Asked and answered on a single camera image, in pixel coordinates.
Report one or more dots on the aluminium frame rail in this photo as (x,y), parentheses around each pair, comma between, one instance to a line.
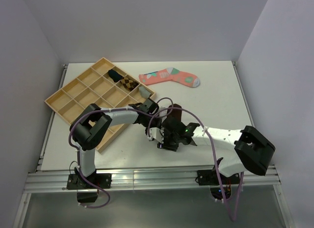
(122,179)

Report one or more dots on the pink patterned sock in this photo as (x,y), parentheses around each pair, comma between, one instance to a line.
(170,74)

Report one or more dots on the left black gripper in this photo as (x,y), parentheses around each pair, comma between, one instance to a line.
(158,121)

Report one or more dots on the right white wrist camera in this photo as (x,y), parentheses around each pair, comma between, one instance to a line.
(156,134)

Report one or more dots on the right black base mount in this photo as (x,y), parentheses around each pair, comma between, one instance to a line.
(209,178)

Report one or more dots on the brown argyle rolled sock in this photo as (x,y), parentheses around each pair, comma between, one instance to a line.
(128,83)

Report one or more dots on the dark blue rolled sock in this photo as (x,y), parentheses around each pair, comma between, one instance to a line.
(114,75)

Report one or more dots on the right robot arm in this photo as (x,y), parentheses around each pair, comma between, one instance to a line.
(251,150)

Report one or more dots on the grey sock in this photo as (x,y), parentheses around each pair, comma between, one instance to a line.
(144,92)

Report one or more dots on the brown striped sock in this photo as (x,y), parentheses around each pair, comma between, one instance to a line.
(175,113)

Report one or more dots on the wooden compartment tray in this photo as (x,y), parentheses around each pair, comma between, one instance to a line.
(83,84)

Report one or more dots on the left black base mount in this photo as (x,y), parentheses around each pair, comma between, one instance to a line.
(89,189)

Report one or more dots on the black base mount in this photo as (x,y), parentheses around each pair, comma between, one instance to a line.
(209,178)
(89,189)

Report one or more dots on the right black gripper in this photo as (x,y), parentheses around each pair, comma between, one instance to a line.
(165,146)

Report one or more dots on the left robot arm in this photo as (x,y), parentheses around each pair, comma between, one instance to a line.
(88,130)

